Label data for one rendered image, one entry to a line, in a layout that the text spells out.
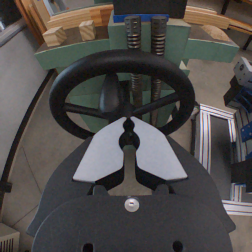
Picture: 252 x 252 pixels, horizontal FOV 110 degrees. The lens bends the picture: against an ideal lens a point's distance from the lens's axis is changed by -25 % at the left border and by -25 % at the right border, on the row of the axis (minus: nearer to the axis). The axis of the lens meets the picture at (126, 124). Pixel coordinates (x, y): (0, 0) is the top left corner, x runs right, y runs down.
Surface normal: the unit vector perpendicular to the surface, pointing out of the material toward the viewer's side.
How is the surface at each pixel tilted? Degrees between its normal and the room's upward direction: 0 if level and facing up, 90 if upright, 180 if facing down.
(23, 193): 0
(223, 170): 0
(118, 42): 90
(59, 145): 0
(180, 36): 90
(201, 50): 90
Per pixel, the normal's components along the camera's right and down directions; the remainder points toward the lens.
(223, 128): -0.05, -0.48
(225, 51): 0.04, 0.88
